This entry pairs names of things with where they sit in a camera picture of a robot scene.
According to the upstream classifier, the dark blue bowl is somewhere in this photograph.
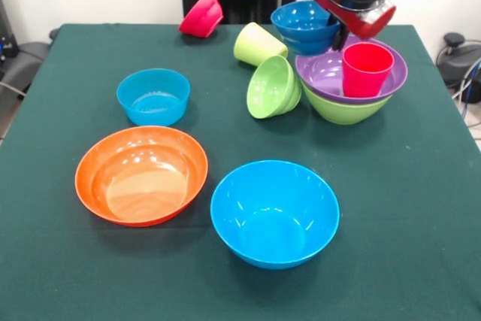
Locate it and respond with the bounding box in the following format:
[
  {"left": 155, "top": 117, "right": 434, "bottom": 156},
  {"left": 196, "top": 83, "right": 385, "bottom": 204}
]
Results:
[{"left": 270, "top": 0, "right": 341, "bottom": 56}]

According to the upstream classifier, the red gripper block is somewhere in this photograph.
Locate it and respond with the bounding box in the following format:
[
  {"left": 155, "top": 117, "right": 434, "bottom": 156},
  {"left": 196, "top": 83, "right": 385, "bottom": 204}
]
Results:
[{"left": 308, "top": 0, "right": 398, "bottom": 52}]

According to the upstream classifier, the large light blue bowl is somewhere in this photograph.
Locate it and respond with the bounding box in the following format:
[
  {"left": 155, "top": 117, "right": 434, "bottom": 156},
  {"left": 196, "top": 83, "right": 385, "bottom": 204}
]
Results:
[{"left": 210, "top": 159, "right": 341, "bottom": 271}]

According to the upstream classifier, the large green bowl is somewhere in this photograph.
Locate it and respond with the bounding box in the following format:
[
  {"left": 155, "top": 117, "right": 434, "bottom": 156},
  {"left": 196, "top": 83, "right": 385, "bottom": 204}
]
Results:
[{"left": 300, "top": 82, "right": 394, "bottom": 126}]

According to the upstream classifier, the black box device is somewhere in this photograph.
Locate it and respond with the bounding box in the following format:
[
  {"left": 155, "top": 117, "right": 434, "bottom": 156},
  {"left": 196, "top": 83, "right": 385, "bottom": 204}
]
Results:
[{"left": 0, "top": 0, "right": 20, "bottom": 59}]

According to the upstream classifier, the orange plastic bowl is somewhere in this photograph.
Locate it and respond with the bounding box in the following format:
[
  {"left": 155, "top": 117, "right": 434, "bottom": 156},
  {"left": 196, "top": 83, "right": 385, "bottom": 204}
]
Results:
[{"left": 74, "top": 125, "right": 210, "bottom": 228}]

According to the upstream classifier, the red plastic cup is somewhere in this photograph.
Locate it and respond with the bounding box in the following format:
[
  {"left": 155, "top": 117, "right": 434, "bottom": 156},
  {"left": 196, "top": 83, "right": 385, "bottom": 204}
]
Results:
[{"left": 341, "top": 42, "right": 396, "bottom": 98}]

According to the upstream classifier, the pink plastic bowl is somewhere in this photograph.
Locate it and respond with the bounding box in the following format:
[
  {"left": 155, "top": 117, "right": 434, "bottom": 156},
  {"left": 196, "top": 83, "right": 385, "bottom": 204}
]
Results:
[{"left": 177, "top": 0, "right": 225, "bottom": 39}]

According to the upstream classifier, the ribbed light blue bowl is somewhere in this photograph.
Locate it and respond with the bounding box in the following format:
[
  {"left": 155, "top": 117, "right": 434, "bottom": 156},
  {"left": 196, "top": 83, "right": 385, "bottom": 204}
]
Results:
[{"left": 116, "top": 68, "right": 191, "bottom": 127}]

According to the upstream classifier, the green plastic cup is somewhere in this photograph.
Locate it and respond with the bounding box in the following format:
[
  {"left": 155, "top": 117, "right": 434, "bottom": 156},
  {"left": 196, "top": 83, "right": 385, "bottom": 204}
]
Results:
[{"left": 233, "top": 22, "right": 289, "bottom": 68}]

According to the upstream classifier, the dark green table cloth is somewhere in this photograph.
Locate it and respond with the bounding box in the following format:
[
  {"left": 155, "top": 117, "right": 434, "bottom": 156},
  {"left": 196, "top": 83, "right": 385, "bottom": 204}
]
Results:
[{"left": 0, "top": 23, "right": 481, "bottom": 321}]

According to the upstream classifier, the small ribbed green bowl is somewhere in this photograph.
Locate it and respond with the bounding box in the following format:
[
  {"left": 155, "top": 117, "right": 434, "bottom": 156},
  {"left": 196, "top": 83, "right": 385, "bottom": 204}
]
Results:
[{"left": 246, "top": 55, "right": 303, "bottom": 120}]

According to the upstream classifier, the purple plastic bowl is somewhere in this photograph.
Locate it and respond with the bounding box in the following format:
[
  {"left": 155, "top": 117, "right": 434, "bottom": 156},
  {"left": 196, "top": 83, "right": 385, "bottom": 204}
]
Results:
[{"left": 295, "top": 35, "right": 409, "bottom": 105}]

